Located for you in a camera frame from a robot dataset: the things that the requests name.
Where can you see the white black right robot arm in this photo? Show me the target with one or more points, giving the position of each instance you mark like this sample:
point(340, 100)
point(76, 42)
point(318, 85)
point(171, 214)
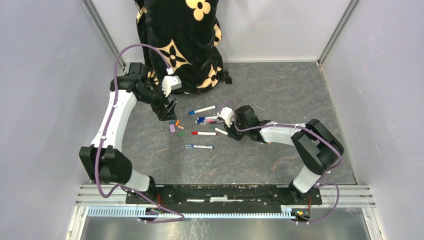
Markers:
point(319, 150)

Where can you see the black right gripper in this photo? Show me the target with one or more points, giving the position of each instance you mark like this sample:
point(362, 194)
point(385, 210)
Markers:
point(231, 134)

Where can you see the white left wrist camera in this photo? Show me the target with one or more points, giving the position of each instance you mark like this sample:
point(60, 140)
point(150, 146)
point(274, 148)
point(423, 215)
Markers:
point(170, 83)

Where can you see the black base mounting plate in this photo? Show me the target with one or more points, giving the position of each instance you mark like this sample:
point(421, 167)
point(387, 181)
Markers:
point(232, 198)

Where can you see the pink highlighter cap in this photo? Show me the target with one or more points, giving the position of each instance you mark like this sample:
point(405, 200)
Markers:
point(172, 128)

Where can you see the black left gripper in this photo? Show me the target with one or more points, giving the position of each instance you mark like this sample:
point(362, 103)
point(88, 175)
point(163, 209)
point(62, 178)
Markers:
point(163, 113)

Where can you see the light blue capped white marker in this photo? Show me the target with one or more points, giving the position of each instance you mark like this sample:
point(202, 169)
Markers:
point(193, 112)

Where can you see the dark blue capped marker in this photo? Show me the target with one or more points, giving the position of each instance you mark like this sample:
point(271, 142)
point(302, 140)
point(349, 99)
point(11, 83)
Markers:
point(205, 121)
point(207, 118)

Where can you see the red capped white marker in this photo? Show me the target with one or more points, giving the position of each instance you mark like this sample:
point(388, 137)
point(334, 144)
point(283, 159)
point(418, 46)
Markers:
point(203, 133)

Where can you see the black floral blanket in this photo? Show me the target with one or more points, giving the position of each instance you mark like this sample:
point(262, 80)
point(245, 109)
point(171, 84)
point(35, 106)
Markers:
point(187, 33)

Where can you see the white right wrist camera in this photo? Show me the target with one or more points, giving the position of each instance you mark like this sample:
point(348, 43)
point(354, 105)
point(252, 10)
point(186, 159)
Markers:
point(226, 114)

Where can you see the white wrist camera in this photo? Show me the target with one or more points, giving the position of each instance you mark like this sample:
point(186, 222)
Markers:
point(170, 83)
point(226, 114)

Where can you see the pink gel pen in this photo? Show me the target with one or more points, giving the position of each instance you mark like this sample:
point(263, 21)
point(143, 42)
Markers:
point(215, 122)

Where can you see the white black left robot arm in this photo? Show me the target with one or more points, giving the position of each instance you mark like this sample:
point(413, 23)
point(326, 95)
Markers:
point(103, 159)

